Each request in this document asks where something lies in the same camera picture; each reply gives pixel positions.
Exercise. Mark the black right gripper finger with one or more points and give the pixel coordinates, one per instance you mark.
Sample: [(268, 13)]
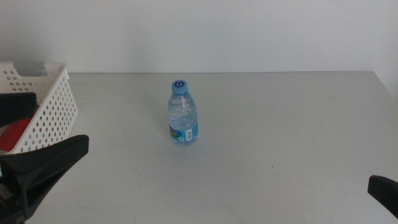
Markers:
[(385, 193)]

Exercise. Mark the clear water bottle blue label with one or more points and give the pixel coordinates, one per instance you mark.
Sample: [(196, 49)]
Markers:
[(183, 115)]

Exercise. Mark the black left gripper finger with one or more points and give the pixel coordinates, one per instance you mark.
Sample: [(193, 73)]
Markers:
[(46, 168), (17, 107)]

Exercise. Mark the white perforated plastic basket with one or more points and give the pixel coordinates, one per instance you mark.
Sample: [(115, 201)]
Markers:
[(53, 118)]

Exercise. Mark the red drink can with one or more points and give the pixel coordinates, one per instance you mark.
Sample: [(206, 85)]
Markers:
[(14, 133)]

